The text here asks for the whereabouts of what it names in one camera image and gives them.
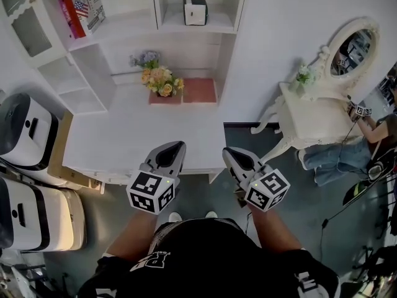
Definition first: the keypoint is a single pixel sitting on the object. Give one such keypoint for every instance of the yellow flower bouquet black pot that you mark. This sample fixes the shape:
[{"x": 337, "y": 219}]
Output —
[{"x": 161, "y": 79}]

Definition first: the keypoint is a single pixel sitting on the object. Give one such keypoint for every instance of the oval cream-framed mirror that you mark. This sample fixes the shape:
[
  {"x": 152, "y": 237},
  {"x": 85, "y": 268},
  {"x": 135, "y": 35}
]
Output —
[{"x": 353, "y": 48}]

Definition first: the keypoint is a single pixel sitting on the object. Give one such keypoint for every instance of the person's right forearm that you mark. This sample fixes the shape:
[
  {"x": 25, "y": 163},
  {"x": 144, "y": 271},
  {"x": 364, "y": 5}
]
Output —
[{"x": 273, "y": 228}]

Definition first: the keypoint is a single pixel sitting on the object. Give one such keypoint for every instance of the green and white box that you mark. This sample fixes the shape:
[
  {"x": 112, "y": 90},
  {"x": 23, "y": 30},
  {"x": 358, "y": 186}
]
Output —
[{"x": 195, "y": 11}]

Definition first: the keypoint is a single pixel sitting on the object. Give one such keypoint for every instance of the white black robot machine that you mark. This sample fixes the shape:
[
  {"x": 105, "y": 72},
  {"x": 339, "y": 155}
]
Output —
[
  {"x": 40, "y": 216},
  {"x": 28, "y": 132}
]

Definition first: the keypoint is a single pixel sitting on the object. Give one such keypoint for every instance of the cream ornate dressing table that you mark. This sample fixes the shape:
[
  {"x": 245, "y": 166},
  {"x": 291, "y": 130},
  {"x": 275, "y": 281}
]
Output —
[{"x": 310, "y": 116}]

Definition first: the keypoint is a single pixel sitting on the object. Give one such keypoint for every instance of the purple book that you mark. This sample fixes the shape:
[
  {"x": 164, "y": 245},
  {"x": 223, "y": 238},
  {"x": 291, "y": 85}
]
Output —
[{"x": 63, "y": 14}]

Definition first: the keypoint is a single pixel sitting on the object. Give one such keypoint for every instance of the person's shoe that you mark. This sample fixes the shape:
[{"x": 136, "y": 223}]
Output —
[
  {"x": 175, "y": 217},
  {"x": 211, "y": 214}
]

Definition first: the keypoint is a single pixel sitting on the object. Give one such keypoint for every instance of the person's left shoe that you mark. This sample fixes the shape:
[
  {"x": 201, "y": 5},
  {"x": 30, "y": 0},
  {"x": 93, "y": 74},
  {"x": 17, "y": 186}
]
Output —
[{"x": 175, "y": 217}]

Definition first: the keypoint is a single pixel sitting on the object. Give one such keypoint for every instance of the person's right shoe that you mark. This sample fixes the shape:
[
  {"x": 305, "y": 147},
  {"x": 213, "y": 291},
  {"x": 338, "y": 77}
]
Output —
[{"x": 211, "y": 214}]

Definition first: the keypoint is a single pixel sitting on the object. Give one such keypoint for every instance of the small white flower vase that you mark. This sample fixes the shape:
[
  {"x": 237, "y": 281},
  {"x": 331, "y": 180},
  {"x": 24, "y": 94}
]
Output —
[{"x": 305, "y": 74}]

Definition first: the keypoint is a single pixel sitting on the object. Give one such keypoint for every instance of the person's black printed shirt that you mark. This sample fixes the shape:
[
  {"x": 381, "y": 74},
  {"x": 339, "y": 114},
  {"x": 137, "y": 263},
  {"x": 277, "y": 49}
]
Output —
[{"x": 211, "y": 265}]

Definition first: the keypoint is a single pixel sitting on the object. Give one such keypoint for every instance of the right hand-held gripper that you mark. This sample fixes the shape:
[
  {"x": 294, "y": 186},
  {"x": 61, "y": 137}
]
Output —
[{"x": 266, "y": 191}]

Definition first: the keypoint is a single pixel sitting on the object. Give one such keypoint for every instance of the red book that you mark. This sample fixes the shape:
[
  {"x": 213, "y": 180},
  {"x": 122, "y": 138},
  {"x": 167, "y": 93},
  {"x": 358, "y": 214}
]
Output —
[{"x": 76, "y": 26}]

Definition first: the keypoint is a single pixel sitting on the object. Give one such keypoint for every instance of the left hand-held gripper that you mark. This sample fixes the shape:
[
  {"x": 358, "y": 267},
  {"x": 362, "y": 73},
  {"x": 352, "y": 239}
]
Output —
[{"x": 149, "y": 191}]

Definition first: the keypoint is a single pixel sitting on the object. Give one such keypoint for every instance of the white printed flag book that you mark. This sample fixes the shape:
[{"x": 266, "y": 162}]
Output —
[{"x": 93, "y": 8}]

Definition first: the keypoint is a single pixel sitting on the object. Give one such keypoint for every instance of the white desk with shelves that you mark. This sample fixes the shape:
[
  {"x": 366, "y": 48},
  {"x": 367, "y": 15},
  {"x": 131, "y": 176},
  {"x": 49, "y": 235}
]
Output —
[{"x": 124, "y": 135}]

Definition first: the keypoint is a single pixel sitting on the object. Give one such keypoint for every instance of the brown cardboard box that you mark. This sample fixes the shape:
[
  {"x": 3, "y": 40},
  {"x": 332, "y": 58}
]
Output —
[{"x": 62, "y": 147}]

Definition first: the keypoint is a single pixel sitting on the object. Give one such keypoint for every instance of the person's left forearm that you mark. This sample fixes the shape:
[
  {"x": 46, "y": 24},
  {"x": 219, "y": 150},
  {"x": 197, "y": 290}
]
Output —
[{"x": 133, "y": 234}]

